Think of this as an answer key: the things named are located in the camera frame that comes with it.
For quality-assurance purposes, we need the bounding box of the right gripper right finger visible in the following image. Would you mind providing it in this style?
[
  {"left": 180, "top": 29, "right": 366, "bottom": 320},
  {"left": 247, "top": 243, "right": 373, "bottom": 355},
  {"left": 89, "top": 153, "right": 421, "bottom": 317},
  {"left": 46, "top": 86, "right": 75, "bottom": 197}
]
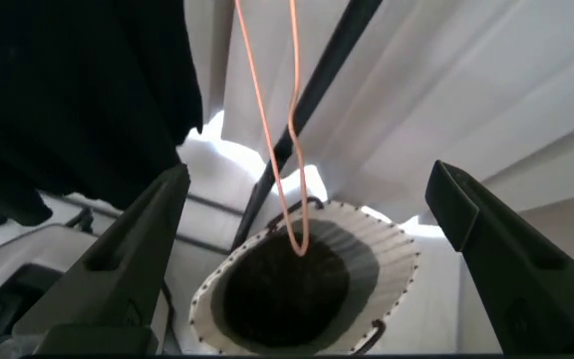
[{"left": 425, "top": 159, "right": 574, "bottom": 356}]

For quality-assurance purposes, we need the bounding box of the white laundry basket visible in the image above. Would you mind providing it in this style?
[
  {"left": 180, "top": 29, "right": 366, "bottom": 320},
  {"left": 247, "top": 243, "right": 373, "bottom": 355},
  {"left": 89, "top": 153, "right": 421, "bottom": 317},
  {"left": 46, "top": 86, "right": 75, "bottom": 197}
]
[{"left": 188, "top": 195, "right": 422, "bottom": 356}]

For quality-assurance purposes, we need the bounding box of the black short-sleeved shirt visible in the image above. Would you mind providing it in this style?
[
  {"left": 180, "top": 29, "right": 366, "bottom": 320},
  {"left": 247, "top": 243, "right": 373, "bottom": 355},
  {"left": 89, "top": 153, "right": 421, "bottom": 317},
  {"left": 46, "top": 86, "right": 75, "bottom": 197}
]
[{"left": 0, "top": 0, "right": 204, "bottom": 241}]

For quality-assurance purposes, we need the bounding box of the pink clothes hanger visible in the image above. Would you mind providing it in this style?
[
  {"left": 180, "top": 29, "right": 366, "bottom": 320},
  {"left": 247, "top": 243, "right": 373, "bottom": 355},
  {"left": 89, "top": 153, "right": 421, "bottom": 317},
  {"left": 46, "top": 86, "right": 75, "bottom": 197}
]
[{"left": 234, "top": 0, "right": 312, "bottom": 258}]

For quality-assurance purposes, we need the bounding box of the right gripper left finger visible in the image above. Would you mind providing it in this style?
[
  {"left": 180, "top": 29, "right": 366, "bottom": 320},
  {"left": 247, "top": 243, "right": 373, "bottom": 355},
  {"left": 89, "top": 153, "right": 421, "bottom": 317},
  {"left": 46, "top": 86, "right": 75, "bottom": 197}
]
[{"left": 11, "top": 163, "right": 192, "bottom": 356}]

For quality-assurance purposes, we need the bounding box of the white curtain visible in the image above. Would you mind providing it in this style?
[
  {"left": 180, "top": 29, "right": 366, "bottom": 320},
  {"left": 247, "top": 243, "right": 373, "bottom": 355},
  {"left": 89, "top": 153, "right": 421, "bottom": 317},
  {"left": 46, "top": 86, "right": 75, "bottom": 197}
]
[{"left": 181, "top": 0, "right": 574, "bottom": 225}]

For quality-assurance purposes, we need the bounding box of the black clothes rack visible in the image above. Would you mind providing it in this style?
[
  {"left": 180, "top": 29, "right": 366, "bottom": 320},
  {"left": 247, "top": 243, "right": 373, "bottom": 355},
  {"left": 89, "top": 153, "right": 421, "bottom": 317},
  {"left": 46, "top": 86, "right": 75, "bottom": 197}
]
[{"left": 176, "top": 0, "right": 384, "bottom": 255}]

